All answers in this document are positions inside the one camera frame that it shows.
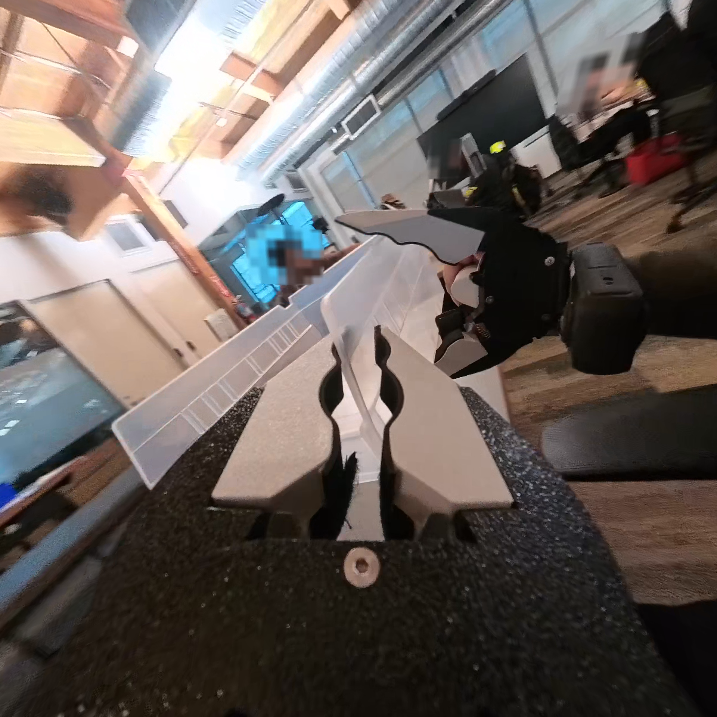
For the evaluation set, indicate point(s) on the red fire extinguisher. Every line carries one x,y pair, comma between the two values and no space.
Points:
243,313

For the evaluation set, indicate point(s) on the ceiling air vent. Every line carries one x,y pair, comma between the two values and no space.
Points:
361,116

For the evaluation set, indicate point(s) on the person's right hand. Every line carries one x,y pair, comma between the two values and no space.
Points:
450,275

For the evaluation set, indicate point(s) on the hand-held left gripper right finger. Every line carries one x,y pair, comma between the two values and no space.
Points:
448,448

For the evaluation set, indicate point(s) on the red bin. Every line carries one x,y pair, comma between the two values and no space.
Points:
655,159

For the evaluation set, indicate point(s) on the whiteboard sign stand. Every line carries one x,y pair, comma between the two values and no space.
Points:
221,325

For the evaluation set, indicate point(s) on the large clear plastic bin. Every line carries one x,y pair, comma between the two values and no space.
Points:
224,381

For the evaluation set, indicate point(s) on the wooden pillar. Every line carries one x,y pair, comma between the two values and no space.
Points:
168,224

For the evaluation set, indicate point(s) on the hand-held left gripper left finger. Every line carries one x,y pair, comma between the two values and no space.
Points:
269,448

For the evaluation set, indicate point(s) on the white door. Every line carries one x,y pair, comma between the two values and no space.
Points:
168,291
112,336

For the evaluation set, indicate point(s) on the black floor lamp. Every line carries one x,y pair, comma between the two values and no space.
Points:
271,204

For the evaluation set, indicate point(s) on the wooden edged desk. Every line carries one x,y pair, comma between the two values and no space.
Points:
45,488

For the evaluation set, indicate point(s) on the black monitor screen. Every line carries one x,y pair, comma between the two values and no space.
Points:
493,106

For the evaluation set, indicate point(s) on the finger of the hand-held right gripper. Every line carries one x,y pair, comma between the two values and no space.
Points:
459,355
425,232

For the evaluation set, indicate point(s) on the silver ceiling duct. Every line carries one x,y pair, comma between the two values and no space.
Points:
336,95

